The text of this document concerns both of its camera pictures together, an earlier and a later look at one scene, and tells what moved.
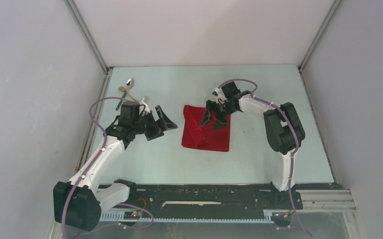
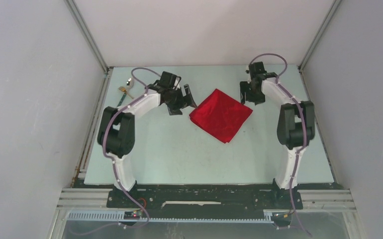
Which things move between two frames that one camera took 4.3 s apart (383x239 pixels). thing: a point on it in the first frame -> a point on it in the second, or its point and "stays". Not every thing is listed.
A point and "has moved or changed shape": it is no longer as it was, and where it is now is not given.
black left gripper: (164, 124) -> (185, 101)
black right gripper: (220, 123) -> (244, 88)
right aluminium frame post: (335, 5) stays
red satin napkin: (203, 138) has moved or changed shape
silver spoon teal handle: (130, 83) stays
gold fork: (123, 89) stays
